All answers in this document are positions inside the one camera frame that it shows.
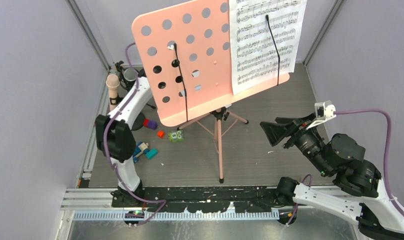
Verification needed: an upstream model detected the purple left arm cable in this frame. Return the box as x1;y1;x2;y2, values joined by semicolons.
102;42;167;226

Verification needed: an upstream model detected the pink music stand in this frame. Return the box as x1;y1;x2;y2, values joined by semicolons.
131;0;291;185

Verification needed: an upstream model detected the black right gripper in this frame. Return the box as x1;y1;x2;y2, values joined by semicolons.
257;110;331;174

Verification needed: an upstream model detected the black round-base microphone stand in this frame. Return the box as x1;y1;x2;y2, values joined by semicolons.
108;95;150;129

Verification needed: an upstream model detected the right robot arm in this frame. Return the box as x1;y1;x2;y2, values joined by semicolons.
260;113;404;240

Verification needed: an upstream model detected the pink foam microphone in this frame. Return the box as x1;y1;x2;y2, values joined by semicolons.
105;74;121;111

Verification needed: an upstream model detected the teal toy brick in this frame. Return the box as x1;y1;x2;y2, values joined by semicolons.
145;148;158;160

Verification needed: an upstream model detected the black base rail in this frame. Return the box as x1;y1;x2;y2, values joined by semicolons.
110;186;294;213

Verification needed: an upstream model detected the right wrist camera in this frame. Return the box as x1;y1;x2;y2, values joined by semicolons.
306;100;337;130

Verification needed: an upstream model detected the right sheet music page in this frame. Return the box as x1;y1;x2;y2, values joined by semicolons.
229;0;308;95

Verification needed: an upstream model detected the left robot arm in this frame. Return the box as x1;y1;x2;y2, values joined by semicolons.
94;60;153;207

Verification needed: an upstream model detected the purple and red brick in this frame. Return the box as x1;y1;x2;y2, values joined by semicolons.
143;118;158;130

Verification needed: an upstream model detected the small red-orange cube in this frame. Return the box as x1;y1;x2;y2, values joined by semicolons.
157;130;165;139

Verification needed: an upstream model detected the blue toy brick car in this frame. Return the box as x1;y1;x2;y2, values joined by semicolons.
132;141;150;163

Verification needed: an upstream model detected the green owl number block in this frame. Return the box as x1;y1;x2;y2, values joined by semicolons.
168;130;184;143

